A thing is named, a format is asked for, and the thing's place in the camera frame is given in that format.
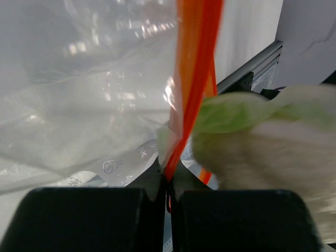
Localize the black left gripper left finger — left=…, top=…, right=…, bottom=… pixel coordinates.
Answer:
left=0, top=186, right=165, bottom=252

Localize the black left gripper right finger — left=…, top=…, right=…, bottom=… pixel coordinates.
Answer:
left=170, top=181, right=324, bottom=252

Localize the white green cauliflower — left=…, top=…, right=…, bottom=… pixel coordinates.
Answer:
left=156, top=84, right=336, bottom=237

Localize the clear zip bag orange zipper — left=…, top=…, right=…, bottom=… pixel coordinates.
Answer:
left=0, top=0, right=226, bottom=195

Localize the aluminium mounting rail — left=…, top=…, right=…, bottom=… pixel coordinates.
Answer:
left=217, top=41, right=283, bottom=94

